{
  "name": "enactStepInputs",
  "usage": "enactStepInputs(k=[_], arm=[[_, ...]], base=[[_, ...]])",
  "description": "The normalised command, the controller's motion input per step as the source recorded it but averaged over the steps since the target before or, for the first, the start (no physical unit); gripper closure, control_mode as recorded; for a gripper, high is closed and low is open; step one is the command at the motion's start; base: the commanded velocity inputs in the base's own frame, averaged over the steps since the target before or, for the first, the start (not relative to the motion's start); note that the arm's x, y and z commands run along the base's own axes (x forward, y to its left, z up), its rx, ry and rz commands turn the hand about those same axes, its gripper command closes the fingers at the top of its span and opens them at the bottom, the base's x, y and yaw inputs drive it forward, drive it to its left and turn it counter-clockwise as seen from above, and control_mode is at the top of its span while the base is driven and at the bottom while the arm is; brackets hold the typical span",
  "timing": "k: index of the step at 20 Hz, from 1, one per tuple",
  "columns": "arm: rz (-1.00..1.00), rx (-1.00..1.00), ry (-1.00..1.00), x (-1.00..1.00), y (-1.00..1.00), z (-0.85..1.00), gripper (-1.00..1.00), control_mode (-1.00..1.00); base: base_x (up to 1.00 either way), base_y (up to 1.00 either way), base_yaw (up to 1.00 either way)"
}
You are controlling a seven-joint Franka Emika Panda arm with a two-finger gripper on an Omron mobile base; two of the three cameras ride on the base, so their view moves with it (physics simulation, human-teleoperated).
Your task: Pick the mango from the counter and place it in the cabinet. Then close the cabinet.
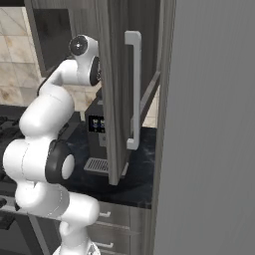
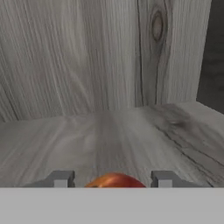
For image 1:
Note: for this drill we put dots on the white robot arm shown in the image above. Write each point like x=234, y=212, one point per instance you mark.
x=40, y=123

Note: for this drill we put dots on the grey wood cabinet door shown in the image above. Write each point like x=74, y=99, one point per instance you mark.
x=113, y=83

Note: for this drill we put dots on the black coffee machine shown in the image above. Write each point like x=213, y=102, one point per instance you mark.
x=94, y=139

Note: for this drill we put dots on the grey tall side panel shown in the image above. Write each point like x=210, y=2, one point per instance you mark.
x=205, y=132

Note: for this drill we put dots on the grey drawer front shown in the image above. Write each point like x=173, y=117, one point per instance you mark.
x=113, y=240
x=116, y=214

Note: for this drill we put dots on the black hob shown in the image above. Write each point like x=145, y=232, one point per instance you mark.
x=8, y=139

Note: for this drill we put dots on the grey wall cabinet body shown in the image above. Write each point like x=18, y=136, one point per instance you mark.
x=56, y=36

